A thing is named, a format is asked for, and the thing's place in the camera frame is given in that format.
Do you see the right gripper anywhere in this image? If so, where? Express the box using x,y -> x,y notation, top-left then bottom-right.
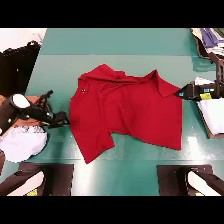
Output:
175,82 -> 201,101

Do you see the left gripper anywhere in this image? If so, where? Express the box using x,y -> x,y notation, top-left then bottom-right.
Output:
49,111 -> 71,129

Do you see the red polo shirt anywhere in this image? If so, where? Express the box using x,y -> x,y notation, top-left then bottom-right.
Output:
68,63 -> 185,165

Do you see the heap of clothes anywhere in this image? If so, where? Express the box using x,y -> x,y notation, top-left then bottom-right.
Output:
190,27 -> 224,63

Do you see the purple garment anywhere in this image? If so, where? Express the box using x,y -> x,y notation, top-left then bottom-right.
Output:
199,27 -> 224,48

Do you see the black garment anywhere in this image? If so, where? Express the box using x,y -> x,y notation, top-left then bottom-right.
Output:
0,40 -> 42,98

